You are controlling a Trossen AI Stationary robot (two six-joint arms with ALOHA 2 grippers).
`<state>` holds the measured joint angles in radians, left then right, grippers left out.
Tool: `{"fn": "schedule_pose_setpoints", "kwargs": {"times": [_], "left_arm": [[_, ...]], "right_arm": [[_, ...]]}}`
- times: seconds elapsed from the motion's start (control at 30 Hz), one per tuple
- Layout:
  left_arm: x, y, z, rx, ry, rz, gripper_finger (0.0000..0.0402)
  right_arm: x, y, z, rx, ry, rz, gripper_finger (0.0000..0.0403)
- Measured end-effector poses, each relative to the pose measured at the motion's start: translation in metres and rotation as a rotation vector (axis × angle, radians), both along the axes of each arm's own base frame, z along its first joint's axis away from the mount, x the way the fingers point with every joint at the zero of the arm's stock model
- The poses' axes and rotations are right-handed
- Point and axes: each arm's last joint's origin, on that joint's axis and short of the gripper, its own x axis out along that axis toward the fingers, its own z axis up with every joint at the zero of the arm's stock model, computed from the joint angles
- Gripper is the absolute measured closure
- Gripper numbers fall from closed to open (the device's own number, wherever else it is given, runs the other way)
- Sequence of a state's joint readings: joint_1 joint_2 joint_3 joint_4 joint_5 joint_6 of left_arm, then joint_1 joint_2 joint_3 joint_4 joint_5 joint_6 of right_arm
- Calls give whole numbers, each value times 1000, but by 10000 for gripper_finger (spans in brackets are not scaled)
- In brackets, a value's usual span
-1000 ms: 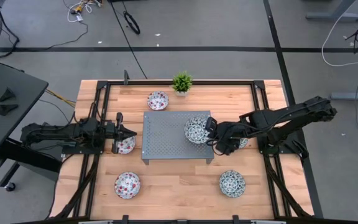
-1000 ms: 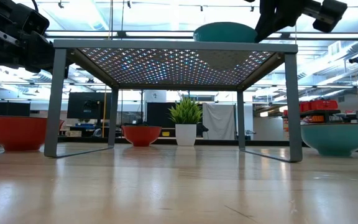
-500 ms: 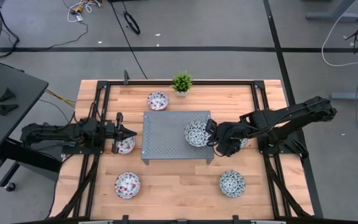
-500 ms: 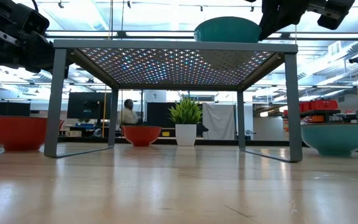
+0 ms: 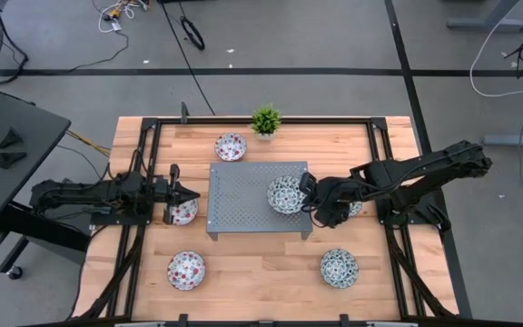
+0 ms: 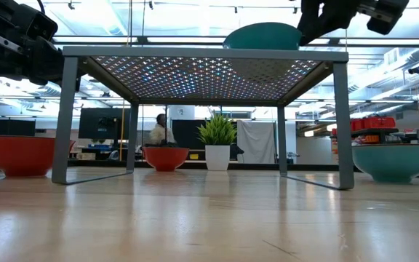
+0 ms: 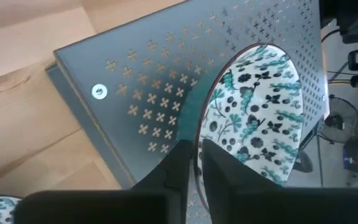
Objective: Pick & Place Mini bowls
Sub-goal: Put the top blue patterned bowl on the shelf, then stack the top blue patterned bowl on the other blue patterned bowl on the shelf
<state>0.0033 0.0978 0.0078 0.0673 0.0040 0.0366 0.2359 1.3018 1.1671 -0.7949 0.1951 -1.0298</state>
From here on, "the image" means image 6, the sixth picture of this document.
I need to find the artificial green plant white pot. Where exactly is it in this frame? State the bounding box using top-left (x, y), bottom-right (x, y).
top-left (196, 111), bottom-right (238, 172)

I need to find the grey perforated metal shelf riser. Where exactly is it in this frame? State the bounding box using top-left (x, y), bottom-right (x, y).
top-left (51, 45), bottom-right (356, 191)

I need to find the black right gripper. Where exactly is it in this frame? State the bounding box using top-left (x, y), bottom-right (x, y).
top-left (297, 0), bottom-right (410, 47)

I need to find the person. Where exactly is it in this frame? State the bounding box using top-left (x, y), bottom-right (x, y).
top-left (148, 113), bottom-right (177, 147)

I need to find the black aluminium table frame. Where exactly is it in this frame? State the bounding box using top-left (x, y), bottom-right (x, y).
top-left (0, 156), bottom-right (419, 180)

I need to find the black partition panel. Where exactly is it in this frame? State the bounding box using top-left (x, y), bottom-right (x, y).
top-left (171, 119), bottom-right (207, 151)

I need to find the yellow vertical pole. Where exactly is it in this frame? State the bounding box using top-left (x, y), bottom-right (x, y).
top-left (119, 100), bottom-right (126, 162)

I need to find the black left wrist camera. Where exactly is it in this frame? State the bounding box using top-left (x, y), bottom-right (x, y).
top-left (22, 6), bottom-right (59, 41)

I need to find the red bowl floral inside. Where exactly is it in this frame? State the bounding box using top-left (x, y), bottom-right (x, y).
top-left (0, 135), bottom-right (76, 178)
top-left (140, 146), bottom-right (191, 172)

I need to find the black shelving rack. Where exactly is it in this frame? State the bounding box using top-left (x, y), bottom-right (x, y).
top-left (331, 127), bottom-right (419, 146)

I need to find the black computer monitor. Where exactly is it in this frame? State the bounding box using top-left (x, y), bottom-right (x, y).
top-left (78, 107), bottom-right (130, 140)

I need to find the white hanging cloth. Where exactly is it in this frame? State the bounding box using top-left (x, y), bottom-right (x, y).
top-left (236, 119), bottom-right (276, 164)

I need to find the teal bowl patterned inside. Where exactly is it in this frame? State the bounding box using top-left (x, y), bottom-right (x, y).
top-left (223, 21), bottom-right (303, 51)
top-left (351, 143), bottom-right (419, 184)

